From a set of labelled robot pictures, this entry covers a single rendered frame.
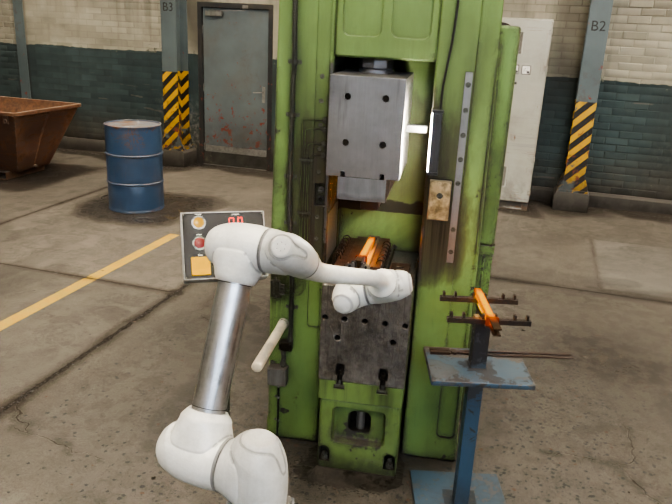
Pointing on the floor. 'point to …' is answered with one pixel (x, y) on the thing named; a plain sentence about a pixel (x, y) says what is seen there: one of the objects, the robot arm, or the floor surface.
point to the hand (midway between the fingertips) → (359, 262)
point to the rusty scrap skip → (31, 133)
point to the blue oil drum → (134, 166)
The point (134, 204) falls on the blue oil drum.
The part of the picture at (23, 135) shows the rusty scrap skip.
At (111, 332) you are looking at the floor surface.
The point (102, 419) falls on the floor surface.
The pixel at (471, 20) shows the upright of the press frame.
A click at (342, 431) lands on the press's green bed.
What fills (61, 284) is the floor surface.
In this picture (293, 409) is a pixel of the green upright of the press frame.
